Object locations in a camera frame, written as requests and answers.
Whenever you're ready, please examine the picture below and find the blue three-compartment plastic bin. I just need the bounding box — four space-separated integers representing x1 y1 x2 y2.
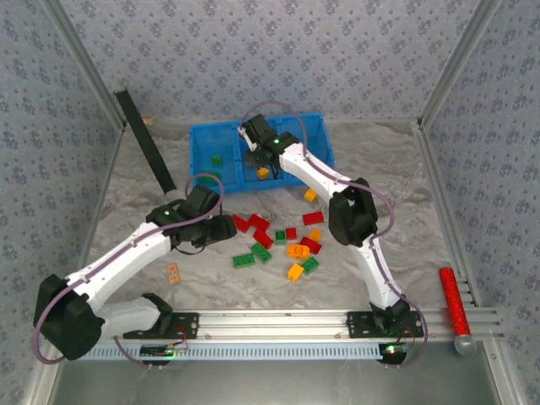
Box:
188 111 338 196

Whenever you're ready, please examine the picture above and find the long black bar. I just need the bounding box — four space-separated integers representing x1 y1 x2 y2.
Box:
114 89 178 193

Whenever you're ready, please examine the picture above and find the grey metal sheet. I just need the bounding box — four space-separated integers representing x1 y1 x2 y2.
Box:
46 358 503 405

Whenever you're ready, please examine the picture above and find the red glitter tube silver cap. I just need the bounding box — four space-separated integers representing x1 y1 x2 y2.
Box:
438 267 478 358

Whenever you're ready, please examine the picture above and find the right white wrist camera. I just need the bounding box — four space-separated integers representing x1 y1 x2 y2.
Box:
237 125 259 152

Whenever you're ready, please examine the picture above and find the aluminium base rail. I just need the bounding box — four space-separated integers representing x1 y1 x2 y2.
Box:
99 307 505 342

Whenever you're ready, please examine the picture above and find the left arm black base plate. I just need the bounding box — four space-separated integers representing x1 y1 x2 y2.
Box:
122 310 200 340

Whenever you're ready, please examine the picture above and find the aluminium side rail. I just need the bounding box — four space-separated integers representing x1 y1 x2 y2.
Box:
415 121 485 308
82 124 127 275

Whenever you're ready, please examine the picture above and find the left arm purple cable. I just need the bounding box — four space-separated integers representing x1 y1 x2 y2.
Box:
32 172 224 370

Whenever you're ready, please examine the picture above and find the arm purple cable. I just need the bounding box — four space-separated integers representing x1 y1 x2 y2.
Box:
32 172 224 370
240 100 429 370

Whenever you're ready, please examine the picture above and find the light blue slotted cable duct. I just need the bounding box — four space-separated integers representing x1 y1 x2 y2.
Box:
79 342 385 362

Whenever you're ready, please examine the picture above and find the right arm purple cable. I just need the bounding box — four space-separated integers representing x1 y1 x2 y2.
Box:
240 100 429 370

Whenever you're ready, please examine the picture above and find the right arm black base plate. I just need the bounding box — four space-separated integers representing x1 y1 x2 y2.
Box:
345 310 425 338

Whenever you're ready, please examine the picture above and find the aluminium corner post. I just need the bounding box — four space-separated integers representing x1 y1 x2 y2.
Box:
41 0 128 130
416 0 504 130

